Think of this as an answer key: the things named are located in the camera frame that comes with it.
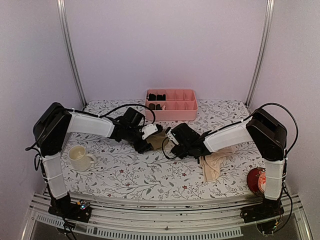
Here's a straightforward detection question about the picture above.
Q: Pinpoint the olive beige underwear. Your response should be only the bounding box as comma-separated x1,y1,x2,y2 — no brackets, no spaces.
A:
146,131,169,151

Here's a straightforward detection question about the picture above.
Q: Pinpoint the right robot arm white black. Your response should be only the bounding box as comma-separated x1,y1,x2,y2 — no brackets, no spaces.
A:
166,108,287,223

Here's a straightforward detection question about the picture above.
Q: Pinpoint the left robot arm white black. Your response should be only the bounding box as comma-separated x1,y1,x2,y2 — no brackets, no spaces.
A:
31,102,158,223

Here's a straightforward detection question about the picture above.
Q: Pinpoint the peach underwear pile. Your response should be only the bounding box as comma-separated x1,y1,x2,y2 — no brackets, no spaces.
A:
199,146,237,183

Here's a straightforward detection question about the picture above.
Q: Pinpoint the black rolled underwear front left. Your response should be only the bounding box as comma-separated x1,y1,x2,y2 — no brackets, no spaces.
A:
148,103,156,110

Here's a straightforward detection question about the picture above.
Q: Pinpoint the black rolled underwear front middle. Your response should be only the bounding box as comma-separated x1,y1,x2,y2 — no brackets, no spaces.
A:
155,104,162,111

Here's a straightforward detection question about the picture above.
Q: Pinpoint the black rolled underwear back left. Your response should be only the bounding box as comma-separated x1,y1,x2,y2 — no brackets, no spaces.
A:
148,93,157,101

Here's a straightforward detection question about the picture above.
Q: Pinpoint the black rolled underwear back middle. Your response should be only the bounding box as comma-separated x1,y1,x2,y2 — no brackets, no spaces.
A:
156,94,165,101

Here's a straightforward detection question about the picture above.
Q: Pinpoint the pink compartment organizer box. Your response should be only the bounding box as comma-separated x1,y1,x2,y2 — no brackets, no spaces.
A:
145,88,198,122

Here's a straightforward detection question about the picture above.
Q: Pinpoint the floral patterned table mat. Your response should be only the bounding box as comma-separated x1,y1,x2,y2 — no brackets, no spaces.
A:
56,98,283,201

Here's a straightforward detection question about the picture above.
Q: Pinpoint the cream ceramic mug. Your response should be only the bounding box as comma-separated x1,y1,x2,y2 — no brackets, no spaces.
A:
68,145,98,172

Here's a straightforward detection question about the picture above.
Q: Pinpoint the red floral round tin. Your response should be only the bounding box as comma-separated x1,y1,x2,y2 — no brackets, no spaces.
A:
246,167,265,198

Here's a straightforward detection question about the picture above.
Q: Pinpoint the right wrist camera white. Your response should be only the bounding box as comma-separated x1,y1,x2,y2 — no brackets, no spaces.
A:
164,127,179,145

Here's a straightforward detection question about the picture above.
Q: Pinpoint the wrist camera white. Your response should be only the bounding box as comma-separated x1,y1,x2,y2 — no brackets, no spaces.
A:
164,127,179,145
141,123,163,140

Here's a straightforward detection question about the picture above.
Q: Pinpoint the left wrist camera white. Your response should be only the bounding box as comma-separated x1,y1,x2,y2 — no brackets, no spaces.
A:
141,123,163,140

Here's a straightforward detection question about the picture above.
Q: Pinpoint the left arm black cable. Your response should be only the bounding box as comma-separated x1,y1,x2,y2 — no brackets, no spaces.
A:
62,103,156,126

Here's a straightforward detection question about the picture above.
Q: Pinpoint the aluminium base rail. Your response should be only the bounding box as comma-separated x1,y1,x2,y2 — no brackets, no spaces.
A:
20,192,313,240

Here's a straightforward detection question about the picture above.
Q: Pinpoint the left aluminium frame post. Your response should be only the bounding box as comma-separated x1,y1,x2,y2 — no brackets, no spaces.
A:
56,0,87,107

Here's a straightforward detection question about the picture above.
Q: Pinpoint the aluminium frame post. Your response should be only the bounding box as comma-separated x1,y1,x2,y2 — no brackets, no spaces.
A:
245,0,275,108
56,0,87,107

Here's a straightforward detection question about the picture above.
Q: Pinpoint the right aluminium frame post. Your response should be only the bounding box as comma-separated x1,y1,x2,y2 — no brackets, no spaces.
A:
245,0,275,108

